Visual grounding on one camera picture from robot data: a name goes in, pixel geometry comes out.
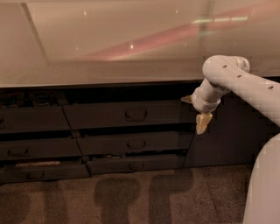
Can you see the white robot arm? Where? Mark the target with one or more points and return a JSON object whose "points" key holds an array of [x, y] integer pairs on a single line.
{"points": [[224, 74]]}

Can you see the dark grey drawer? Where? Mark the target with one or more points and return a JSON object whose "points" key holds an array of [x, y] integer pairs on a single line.
{"points": [[32, 119], [39, 148], [12, 174], [126, 143], [129, 113], [135, 164]]}

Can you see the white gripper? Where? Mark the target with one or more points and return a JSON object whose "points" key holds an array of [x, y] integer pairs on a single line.
{"points": [[203, 102]]}

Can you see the dark packages in left drawer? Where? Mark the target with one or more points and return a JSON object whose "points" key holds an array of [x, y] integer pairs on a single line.
{"points": [[27, 99]]}

